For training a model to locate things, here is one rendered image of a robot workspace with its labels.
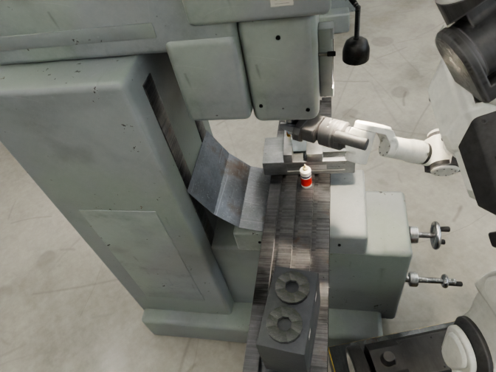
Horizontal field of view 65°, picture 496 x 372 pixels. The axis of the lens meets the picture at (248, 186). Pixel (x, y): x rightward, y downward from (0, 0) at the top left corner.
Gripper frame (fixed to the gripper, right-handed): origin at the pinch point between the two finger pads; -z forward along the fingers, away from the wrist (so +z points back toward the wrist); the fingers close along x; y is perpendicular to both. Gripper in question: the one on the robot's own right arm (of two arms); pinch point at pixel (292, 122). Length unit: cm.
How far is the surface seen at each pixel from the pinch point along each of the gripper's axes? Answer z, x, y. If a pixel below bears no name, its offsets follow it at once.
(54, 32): -47, 34, -42
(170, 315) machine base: -52, 52, 103
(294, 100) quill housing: 6.6, 8.0, -16.2
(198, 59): -13.4, 19.6, -31.9
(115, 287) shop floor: -107, 53, 122
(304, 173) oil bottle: 2.3, -0.3, 23.6
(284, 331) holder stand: 28, 57, 12
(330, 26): 11.7, -4.4, -31.7
